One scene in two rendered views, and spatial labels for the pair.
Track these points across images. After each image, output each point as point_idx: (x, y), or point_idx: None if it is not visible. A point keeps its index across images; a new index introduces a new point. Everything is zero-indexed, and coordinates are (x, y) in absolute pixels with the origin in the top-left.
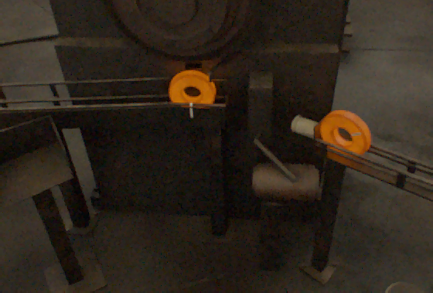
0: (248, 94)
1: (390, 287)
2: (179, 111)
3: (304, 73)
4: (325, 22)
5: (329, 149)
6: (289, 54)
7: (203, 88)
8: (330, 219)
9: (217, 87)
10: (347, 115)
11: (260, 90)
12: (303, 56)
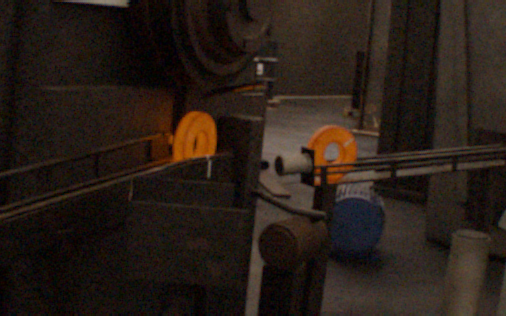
0: (247, 132)
1: (456, 234)
2: (200, 169)
3: (250, 115)
4: None
5: (329, 172)
6: (243, 91)
7: (210, 133)
8: (325, 279)
9: (196, 144)
10: (335, 126)
11: (259, 123)
12: (251, 92)
